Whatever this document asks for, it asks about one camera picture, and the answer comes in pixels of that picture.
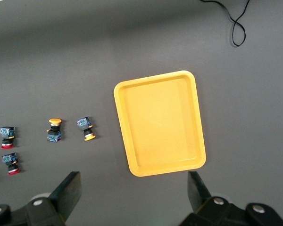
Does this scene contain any red mushroom push button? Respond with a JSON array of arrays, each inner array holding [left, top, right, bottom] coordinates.
[[0, 126, 16, 150], [1, 152, 21, 176]]

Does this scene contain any yellow plastic tray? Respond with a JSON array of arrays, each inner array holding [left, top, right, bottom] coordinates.
[[113, 70, 207, 178]]

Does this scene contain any black loose cable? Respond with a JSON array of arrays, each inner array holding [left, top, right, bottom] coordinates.
[[199, 0, 252, 47]]

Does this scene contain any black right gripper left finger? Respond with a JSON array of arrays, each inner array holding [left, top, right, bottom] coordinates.
[[13, 171, 82, 226]]

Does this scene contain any yellow mushroom push button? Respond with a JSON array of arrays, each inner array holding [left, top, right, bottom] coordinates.
[[76, 117, 97, 142], [46, 118, 63, 143]]

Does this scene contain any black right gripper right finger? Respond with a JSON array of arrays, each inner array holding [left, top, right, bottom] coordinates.
[[179, 171, 248, 226]]

